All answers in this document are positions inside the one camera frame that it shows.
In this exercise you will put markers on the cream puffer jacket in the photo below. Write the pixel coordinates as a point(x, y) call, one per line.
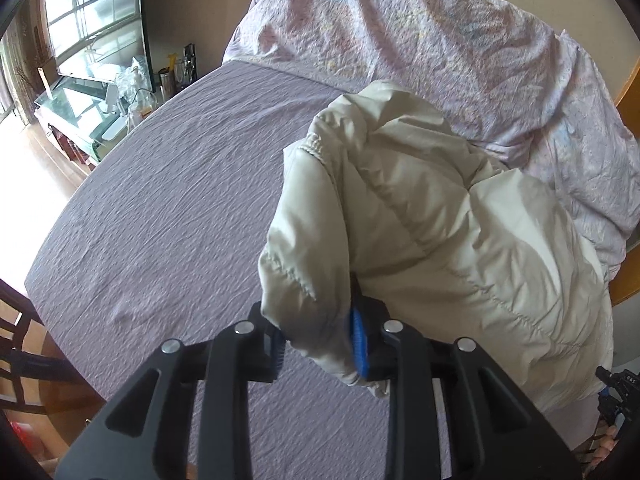
point(450, 240)

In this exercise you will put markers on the flat screen television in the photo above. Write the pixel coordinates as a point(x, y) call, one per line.
point(95, 20)

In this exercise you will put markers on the pink floral quilt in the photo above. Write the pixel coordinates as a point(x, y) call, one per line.
point(400, 20)

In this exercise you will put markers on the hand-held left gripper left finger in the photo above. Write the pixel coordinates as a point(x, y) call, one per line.
point(270, 355)

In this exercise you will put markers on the bed with purple sheet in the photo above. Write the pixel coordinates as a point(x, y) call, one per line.
point(175, 185)

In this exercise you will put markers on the glass top television stand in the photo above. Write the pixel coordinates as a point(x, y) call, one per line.
point(75, 105)

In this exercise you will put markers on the pink floral pillow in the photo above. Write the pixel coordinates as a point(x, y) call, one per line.
point(590, 135)

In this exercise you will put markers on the metal cup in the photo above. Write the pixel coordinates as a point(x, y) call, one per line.
point(165, 82)

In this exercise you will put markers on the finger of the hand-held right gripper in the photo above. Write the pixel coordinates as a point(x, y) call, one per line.
point(612, 392)

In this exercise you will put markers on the red bag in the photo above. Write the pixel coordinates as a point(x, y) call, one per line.
point(22, 437)

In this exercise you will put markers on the clear plastic bottle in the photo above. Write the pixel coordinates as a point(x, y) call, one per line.
point(137, 105)

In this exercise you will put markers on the dark bottle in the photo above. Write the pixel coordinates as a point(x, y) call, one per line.
point(189, 59)

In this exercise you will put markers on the person's right hand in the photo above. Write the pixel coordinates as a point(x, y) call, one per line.
point(606, 445)

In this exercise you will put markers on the wooden chair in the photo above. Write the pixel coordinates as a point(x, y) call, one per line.
point(20, 360)

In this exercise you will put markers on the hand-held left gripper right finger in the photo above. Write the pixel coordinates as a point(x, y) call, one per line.
point(359, 345)

